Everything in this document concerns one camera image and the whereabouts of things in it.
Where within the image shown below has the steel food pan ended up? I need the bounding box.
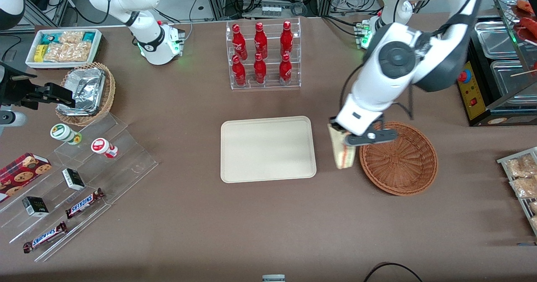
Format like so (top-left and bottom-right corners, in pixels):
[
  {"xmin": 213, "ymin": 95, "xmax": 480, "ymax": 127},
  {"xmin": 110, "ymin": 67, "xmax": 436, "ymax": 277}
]
[
  {"xmin": 490, "ymin": 60, "xmax": 537, "ymax": 97},
  {"xmin": 475, "ymin": 21, "xmax": 520, "ymax": 60}
]

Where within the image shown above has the black cable loop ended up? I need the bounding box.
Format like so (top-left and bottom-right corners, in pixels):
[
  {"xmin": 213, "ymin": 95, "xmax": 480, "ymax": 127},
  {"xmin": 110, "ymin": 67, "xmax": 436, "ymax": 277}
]
[{"xmin": 363, "ymin": 262, "xmax": 424, "ymax": 282}]

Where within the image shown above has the triangular sandwich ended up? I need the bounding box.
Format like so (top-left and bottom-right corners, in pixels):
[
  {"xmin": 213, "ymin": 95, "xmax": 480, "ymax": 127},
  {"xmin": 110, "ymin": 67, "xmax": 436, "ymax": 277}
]
[{"xmin": 327, "ymin": 124, "xmax": 356, "ymax": 170}]

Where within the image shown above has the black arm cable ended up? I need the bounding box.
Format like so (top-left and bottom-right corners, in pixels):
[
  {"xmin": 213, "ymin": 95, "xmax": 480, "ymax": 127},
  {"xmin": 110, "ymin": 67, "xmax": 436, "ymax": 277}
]
[{"xmin": 339, "ymin": 0, "xmax": 489, "ymax": 121}]

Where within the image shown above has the round brown wicker basket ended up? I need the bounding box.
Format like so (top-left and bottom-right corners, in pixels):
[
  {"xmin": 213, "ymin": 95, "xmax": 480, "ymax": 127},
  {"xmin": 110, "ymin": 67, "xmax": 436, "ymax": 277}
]
[{"xmin": 359, "ymin": 121, "xmax": 439, "ymax": 196}]

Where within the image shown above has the red plaid cookie box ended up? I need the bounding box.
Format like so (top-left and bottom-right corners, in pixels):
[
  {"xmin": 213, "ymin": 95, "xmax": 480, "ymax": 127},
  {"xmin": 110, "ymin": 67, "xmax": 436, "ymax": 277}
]
[{"xmin": 0, "ymin": 152, "xmax": 52, "ymax": 203}]

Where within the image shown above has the red lid yogurt cup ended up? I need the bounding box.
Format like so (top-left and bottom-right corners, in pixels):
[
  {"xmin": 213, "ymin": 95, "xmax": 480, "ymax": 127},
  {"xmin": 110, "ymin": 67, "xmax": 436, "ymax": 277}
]
[{"xmin": 91, "ymin": 138, "xmax": 119, "ymax": 159}]

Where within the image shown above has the clear bag of crackers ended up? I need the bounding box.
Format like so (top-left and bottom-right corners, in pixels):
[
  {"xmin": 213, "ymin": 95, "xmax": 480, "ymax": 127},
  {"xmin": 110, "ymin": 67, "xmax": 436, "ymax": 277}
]
[
  {"xmin": 44, "ymin": 42, "xmax": 92, "ymax": 63},
  {"xmin": 59, "ymin": 31, "xmax": 85, "ymax": 44}
]

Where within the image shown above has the silver foil tray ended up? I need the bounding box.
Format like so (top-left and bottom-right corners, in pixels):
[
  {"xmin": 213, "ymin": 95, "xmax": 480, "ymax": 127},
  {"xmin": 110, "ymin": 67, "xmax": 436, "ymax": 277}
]
[{"xmin": 57, "ymin": 68, "xmax": 106, "ymax": 116}]

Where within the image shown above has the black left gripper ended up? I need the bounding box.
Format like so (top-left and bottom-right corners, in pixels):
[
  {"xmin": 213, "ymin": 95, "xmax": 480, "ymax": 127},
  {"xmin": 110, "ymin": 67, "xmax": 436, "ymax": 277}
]
[{"xmin": 328, "ymin": 117, "xmax": 358, "ymax": 147}]

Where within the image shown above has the clear bag of fried snacks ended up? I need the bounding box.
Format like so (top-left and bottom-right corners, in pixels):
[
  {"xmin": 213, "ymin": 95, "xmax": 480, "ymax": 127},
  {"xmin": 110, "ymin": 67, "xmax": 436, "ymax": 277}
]
[
  {"xmin": 506, "ymin": 154, "xmax": 537, "ymax": 178},
  {"xmin": 509, "ymin": 176, "xmax": 537, "ymax": 199}
]

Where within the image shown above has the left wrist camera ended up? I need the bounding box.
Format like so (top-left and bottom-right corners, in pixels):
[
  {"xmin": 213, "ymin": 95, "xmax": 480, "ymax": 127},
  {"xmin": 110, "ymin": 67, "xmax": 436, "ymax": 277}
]
[{"xmin": 347, "ymin": 129, "xmax": 398, "ymax": 146}]

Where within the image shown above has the tan wicker basket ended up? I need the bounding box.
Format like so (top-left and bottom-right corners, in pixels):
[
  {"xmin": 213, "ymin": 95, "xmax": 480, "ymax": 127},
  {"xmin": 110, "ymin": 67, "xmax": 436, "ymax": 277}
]
[{"xmin": 55, "ymin": 62, "xmax": 116, "ymax": 127}]

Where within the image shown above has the clear acrylic bottle rack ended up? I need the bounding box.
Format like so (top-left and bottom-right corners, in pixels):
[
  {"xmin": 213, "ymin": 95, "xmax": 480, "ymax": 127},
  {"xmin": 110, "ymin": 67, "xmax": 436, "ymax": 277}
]
[{"xmin": 226, "ymin": 18, "xmax": 302, "ymax": 90}]

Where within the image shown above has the snickers bar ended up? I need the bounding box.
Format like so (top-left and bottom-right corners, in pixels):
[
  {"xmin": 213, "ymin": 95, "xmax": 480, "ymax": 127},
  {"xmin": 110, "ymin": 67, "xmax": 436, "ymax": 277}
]
[
  {"xmin": 23, "ymin": 222, "xmax": 68, "ymax": 254},
  {"xmin": 65, "ymin": 188, "xmax": 105, "ymax": 219}
]

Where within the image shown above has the beige plastic tray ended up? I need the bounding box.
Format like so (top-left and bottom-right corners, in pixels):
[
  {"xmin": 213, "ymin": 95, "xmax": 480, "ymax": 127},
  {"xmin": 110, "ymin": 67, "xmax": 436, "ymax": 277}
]
[{"xmin": 220, "ymin": 116, "xmax": 317, "ymax": 184}]

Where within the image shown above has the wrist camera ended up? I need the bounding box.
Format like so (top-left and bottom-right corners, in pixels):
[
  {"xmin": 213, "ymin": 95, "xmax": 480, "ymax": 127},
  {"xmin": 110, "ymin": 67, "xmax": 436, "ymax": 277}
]
[
  {"xmin": 0, "ymin": 110, "xmax": 26, "ymax": 127},
  {"xmin": 347, "ymin": 129, "xmax": 398, "ymax": 146}
]

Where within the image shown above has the tray of packaged crackers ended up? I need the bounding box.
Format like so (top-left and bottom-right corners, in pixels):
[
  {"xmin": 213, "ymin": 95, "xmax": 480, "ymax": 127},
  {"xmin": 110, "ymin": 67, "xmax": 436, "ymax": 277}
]
[{"xmin": 497, "ymin": 147, "xmax": 537, "ymax": 237}]

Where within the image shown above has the red cola bottle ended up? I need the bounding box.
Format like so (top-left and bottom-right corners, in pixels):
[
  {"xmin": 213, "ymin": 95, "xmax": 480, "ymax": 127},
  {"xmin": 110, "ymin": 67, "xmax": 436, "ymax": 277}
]
[
  {"xmin": 232, "ymin": 55, "xmax": 247, "ymax": 86},
  {"xmin": 253, "ymin": 53, "xmax": 267, "ymax": 84},
  {"xmin": 280, "ymin": 21, "xmax": 294, "ymax": 58},
  {"xmin": 279, "ymin": 53, "xmax": 292, "ymax": 84},
  {"xmin": 254, "ymin": 22, "xmax": 268, "ymax": 59},
  {"xmin": 232, "ymin": 23, "xmax": 248, "ymax": 60}
]

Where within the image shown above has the white snack bin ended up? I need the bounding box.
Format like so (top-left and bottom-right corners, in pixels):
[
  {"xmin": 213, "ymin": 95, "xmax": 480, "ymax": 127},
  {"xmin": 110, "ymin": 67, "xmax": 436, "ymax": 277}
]
[{"xmin": 25, "ymin": 29, "xmax": 103, "ymax": 70}]

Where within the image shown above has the clear acrylic stepped display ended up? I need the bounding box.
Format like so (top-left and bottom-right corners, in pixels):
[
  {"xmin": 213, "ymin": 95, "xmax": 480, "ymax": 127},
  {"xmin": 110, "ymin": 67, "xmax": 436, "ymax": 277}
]
[{"xmin": 0, "ymin": 113, "xmax": 159, "ymax": 262}]

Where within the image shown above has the small black box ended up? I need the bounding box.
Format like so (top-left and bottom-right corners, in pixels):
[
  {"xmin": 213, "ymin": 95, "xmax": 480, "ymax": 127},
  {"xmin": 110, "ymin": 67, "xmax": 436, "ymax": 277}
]
[
  {"xmin": 22, "ymin": 196, "xmax": 50, "ymax": 217},
  {"xmin": 62, "ymin": 168, "xmax": 86, "ymax": 191}
]

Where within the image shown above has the green lid yogurt cup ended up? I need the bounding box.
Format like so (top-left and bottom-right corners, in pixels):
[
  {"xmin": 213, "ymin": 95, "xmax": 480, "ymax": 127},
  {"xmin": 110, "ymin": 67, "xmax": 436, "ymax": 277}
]
[{"xmin": 50, "ymin": 123, "xmax": 83, "ymax": 145}]

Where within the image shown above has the black yellow food warmer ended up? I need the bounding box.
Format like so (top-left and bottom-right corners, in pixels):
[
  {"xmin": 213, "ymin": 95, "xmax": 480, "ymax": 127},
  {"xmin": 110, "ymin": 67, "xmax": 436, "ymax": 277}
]
[{"xmin": 456, "ymin": 0, "xmax": 537, "ymax": 127}]

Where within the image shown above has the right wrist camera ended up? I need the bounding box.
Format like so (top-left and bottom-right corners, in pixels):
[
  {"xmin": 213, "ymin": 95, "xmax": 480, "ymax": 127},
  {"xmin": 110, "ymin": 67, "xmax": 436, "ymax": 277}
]
[{"xmin": 0, "ymin": 110, "xmax": 26, "ymax": 127}]

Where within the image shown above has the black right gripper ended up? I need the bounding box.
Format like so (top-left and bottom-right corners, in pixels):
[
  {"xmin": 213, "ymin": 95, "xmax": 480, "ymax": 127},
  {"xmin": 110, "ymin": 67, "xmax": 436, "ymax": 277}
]
[{"xmin": 0, "ymin": 63, "xmax": 76, "ymax": 109}]

